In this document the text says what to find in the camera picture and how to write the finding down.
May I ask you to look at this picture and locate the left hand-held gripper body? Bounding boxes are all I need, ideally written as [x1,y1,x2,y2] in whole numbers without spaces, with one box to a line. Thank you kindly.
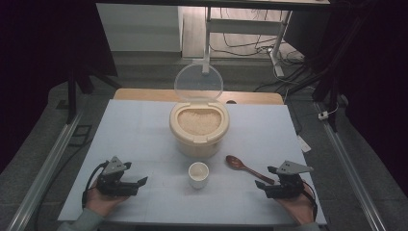
[95,156,140,197]

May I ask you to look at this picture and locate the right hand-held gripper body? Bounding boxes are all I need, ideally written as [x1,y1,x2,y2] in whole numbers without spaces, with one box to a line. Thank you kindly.
[264,160,315,199]

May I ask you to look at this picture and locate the brown wooden spoon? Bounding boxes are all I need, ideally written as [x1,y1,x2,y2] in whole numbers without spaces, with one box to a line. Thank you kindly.
[225,155,276,186]

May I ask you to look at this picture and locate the white cup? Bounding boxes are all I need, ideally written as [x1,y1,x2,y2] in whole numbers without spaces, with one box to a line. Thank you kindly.
[188,161,210,190]

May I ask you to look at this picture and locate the beige rice container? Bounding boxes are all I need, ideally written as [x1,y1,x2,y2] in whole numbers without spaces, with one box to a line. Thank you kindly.
[168,100,231,159]

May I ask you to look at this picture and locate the white rice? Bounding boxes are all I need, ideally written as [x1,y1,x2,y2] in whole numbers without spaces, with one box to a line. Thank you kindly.
[177,108,222,137]

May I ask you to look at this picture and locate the person's left hand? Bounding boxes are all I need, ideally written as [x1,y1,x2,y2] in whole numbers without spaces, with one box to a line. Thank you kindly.
[85,179,130,218]

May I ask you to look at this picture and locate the person's right hand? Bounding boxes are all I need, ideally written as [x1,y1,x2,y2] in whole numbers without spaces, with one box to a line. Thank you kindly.
[273,187,318,225]

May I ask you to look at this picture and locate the white table cover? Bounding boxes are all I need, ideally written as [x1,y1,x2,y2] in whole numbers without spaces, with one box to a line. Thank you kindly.
[57,99,327,225]

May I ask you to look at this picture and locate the white paper tag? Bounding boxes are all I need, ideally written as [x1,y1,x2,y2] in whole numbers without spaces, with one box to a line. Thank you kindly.
[296,134,313,154]

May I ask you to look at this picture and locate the wooden table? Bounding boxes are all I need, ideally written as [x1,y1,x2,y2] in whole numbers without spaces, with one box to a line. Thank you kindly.
[114,88,285,106]

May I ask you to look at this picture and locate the black metal stand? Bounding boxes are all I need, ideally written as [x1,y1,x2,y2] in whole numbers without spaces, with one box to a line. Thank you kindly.
[288,0,373,133]
[65,62,123,125]

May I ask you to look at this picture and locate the clear container lid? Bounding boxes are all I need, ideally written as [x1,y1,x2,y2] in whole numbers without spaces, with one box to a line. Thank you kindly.
[173,62,224,104]

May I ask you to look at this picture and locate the white cabinet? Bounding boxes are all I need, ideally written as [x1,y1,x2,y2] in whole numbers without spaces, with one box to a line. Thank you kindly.
[95,3,183,53]

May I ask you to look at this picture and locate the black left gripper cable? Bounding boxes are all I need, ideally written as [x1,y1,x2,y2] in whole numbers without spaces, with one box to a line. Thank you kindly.
[81,160,110,210]

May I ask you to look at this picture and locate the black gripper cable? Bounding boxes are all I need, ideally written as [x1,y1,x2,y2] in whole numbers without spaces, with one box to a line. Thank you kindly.
[81,160,110,210]
[301,180,319,222]

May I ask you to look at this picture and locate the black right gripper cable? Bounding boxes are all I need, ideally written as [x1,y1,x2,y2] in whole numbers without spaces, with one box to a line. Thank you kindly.
[301,180,319,222]

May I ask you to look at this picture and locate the black floor frame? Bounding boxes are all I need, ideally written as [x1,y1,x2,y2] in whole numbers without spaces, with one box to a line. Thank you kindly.
[67,124,93,148]

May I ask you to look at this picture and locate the aluminium rail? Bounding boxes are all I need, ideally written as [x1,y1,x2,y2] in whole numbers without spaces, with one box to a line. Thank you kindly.
[315,102,388,231]
[6,110,85,231]

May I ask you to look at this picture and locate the black floor cables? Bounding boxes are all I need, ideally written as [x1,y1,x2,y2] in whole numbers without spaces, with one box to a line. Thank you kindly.
[210,8,319,94]

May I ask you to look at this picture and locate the white desk frame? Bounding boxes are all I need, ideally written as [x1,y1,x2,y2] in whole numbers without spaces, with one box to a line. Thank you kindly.
[201,6,293,78]

